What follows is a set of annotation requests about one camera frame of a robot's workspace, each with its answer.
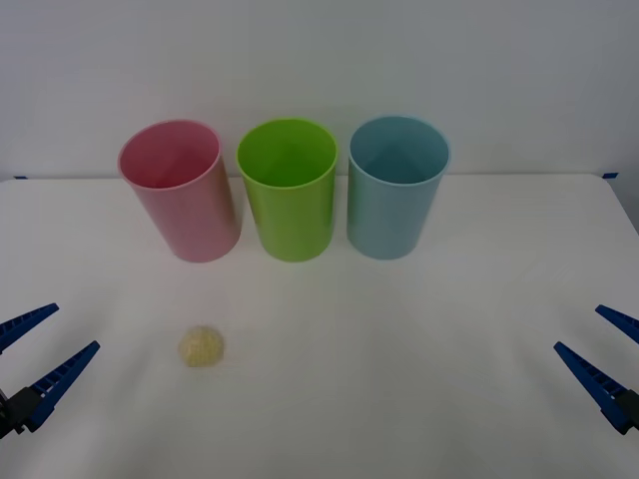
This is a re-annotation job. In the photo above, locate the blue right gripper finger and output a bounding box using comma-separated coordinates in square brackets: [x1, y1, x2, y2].
[594, 303, 639, 346]
[553, 341, 639, 436]

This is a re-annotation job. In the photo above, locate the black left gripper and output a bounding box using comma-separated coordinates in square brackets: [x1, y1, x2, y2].
[0, 302, 101, 443]

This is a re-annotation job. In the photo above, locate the yellowish paper ball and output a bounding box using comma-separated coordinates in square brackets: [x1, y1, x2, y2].
[178, 324, 227, 369]

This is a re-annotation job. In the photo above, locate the pink plastic bin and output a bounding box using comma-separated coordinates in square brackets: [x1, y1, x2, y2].
[117, 118, 245, 264]

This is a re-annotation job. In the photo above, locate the pale blue plastic bin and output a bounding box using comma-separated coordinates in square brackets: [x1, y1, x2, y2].
[347, 114, 453, 261]

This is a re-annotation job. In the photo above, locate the green plastic bin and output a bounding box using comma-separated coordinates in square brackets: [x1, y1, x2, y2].
[235, 117, 339, 263]

